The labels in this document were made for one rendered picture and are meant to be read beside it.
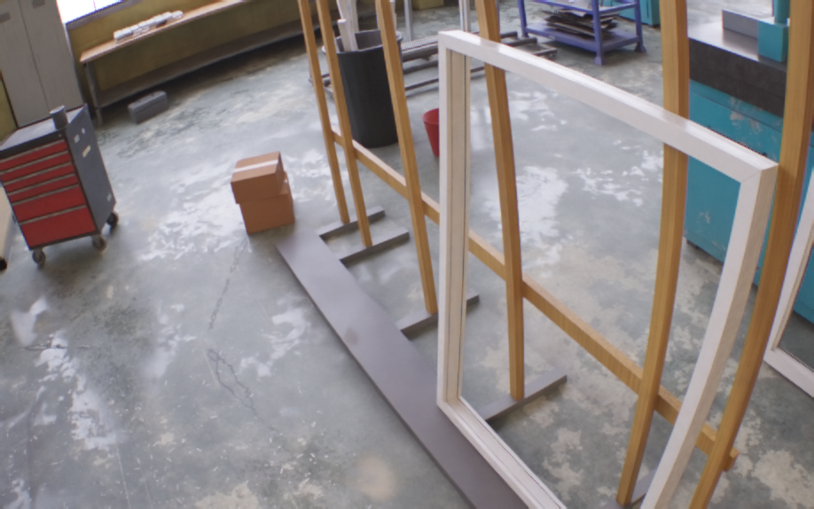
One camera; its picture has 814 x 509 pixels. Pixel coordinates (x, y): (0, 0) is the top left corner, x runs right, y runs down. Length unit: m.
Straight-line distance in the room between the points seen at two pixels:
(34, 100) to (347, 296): 5.68
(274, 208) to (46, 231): 1.80
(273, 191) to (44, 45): 4.73
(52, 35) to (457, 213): 6.45
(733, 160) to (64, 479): 2.85
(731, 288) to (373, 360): 1.95
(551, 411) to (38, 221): 3.59
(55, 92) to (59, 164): 3.68
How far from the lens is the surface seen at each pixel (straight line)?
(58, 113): 4.35
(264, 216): 4.05
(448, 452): 2.46
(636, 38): 6.78
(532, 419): 2.61
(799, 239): 2.68
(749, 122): 2.95
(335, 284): 3.37
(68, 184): 4.44
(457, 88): 1.98
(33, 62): 7.98
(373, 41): 5.00
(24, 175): 4.59
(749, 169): 1.16
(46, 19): 7.90
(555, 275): 3.31
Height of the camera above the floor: 1.97
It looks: 32 degrees down
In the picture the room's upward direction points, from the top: 10 degrees counter-clockwise
